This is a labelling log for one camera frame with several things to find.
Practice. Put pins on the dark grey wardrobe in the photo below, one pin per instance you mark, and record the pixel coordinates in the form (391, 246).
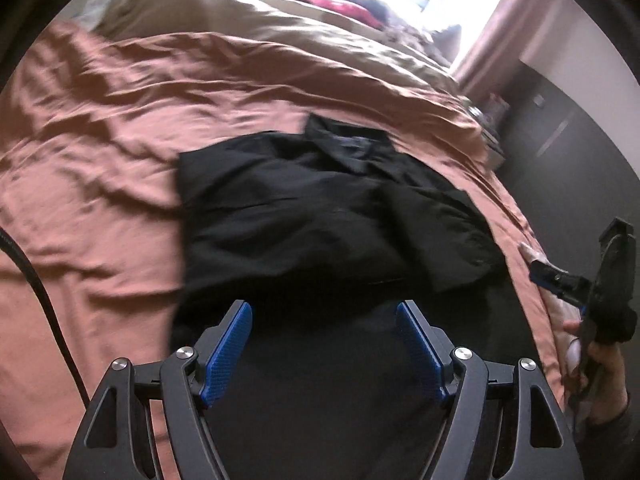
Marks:
(565, 173)

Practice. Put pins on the terracotta pink duvet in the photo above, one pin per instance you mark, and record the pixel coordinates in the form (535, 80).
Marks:
(91, 130)

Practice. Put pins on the black collared shirt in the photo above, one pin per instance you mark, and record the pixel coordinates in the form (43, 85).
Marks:
(323, 233)

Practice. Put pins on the person's right hand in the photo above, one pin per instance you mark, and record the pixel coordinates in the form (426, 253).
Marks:
(609, 397)

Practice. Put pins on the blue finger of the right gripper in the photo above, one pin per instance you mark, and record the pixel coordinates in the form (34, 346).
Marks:
(545, 275)

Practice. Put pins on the pink curtain right of window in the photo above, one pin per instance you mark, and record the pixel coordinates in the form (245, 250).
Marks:
(493, 58)

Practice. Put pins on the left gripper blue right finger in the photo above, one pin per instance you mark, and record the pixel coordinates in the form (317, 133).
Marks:
(501, 421)

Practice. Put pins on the white bedside cabinet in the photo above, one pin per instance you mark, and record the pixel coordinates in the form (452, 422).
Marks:
(490, 115)

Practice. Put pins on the pink plush cushion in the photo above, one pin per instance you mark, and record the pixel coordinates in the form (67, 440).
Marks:
(351, 10)

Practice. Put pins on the white patterned pillow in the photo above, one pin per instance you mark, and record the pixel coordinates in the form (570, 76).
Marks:
(89, 13)

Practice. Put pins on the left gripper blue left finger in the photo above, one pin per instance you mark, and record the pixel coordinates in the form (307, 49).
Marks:
(115, 439)

